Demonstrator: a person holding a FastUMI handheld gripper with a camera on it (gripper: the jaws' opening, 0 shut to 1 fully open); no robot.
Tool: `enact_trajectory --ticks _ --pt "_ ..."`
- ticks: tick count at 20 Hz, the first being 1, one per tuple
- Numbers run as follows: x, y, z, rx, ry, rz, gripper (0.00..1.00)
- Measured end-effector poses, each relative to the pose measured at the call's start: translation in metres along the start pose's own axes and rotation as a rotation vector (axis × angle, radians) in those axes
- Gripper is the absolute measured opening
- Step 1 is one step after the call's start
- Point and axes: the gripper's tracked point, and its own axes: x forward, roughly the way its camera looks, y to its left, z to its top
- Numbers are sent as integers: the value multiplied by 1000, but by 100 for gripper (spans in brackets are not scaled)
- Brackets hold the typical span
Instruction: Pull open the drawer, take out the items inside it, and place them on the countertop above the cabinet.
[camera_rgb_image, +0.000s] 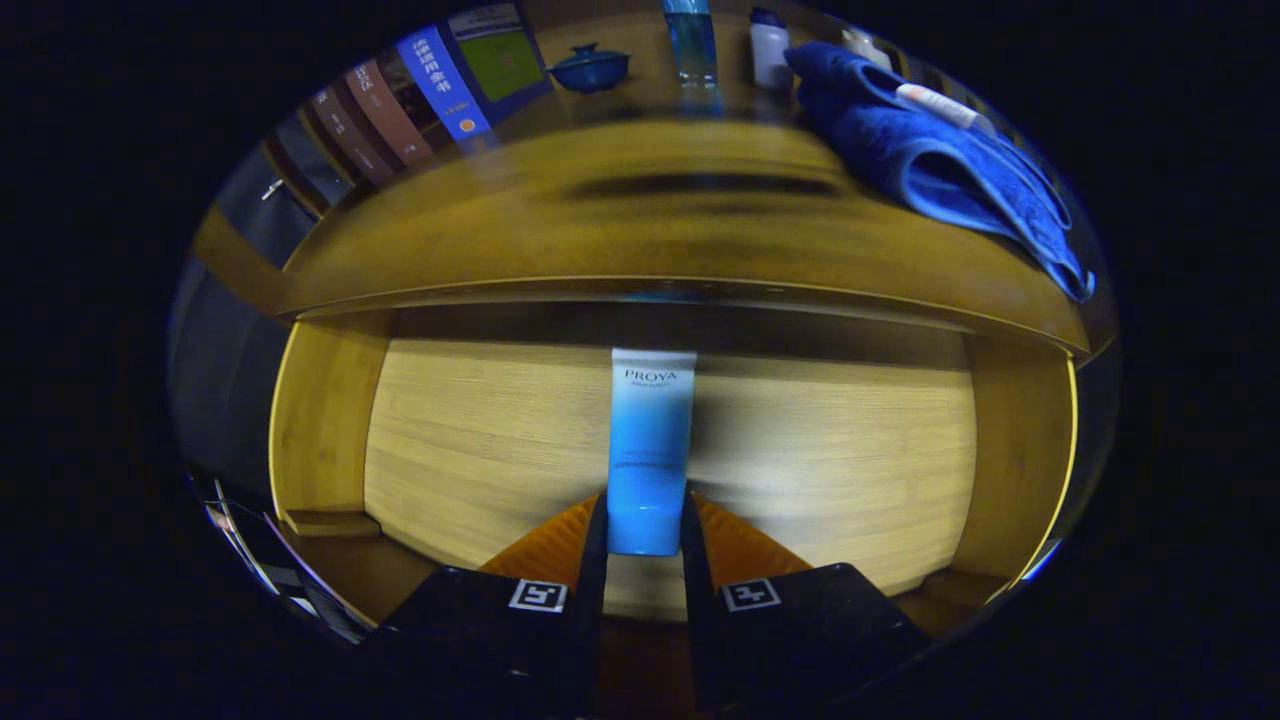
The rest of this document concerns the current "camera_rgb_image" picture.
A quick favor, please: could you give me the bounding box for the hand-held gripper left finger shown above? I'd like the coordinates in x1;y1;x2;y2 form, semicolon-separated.
375;492;611;720

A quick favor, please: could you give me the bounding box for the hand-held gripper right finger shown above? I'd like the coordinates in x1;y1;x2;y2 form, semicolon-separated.
680;490;936;720

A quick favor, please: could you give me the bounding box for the blue and white tube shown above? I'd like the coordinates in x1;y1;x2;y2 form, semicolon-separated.
605;347;698;557

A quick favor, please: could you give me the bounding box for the wooden drawer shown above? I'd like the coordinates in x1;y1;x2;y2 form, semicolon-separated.
268;300;1081;641

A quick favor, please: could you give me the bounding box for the wooden countertop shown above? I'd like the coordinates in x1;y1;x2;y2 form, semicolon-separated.
190;60;1093;356

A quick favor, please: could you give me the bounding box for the wooden cabinet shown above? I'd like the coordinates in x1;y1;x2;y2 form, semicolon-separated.
190;0;1116;361

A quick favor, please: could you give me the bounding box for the black backdrop cloth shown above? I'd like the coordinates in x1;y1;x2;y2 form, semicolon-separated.
170;150;301;501

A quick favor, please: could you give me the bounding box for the blue towel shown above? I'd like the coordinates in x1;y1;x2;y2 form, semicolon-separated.
785;40;1096;303

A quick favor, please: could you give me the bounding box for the blue lidded teacup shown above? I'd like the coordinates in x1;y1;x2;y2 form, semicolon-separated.
547;43;633;95

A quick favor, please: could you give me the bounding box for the blue book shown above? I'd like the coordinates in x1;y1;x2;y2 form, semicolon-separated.
395;3;556;141

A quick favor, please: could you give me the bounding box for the white bottle with blue cap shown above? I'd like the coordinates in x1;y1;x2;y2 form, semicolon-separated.
750;8;794;91

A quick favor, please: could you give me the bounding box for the clear blue glass bottle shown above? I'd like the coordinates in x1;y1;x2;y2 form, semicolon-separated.
662;0;719;86

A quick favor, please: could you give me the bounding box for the white pump bottle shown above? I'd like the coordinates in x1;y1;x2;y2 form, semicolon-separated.
840;27;896;71

